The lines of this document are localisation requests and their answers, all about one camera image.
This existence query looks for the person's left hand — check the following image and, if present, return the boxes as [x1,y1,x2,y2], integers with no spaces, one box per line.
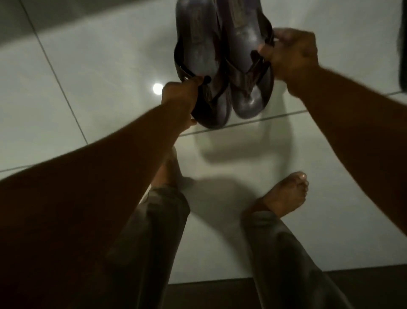
[161,76,205,132]

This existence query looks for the person's right hand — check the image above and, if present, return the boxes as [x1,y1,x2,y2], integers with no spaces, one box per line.
[258,28,319,98]

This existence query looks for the dark brown flip-flop sandal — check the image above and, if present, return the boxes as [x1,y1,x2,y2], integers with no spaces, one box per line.
[174,0,232,129]
[216,0,275,119]

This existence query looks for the person's right forearm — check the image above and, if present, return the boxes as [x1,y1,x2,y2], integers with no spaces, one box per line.
[288,65,407,236]

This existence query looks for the person's left forearm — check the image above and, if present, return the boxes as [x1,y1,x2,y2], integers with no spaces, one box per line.
[0,103,190,309]

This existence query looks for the person's left foot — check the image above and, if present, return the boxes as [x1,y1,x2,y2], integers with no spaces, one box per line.
[150,146,185,191]

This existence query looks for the person's foot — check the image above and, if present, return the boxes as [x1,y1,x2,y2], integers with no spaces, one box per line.
[150,146,185,191]
[251,172,309,218]

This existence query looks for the person's right foot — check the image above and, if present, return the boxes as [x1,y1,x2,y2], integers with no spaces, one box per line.
[251,172,309,218]

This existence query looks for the person's grey trousers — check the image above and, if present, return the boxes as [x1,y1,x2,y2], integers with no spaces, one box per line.
[79,185,353,309]

